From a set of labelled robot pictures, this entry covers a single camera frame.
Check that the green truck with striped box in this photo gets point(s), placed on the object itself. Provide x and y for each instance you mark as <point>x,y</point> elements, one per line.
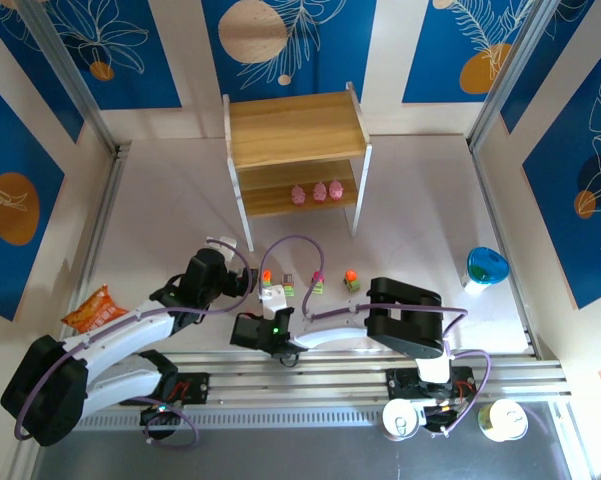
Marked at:
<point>288,285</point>

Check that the green truck with pink mixer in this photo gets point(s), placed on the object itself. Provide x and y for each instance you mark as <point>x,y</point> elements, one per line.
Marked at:
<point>319,286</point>

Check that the pink toy pig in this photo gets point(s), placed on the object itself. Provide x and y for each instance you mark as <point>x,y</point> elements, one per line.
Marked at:
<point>298,195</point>
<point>335,190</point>
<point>319,193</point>

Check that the green truck with orange mixer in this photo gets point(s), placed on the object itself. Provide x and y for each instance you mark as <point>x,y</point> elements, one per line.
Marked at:
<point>351,281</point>
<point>266,278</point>

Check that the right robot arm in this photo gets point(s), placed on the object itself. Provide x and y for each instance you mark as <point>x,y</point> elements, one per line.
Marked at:
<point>405,320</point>

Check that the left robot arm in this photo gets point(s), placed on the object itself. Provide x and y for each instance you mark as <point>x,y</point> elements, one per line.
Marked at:
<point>120,337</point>

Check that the orange snack bag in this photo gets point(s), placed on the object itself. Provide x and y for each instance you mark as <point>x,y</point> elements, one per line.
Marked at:
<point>95,312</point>

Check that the white drink can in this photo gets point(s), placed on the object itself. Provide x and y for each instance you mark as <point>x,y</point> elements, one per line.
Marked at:
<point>402,421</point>
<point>505,420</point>

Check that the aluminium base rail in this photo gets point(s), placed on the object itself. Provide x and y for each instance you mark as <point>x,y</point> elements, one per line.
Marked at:
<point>305,382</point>

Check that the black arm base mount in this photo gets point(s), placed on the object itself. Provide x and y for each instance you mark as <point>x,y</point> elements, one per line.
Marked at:
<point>405,382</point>
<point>192,387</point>

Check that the wooden shelf with white frame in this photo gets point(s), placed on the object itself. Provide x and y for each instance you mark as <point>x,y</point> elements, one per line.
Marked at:
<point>295,125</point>

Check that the aluminium frame post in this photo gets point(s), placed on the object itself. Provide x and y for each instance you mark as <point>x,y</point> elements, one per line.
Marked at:
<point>515,75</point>
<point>75,80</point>

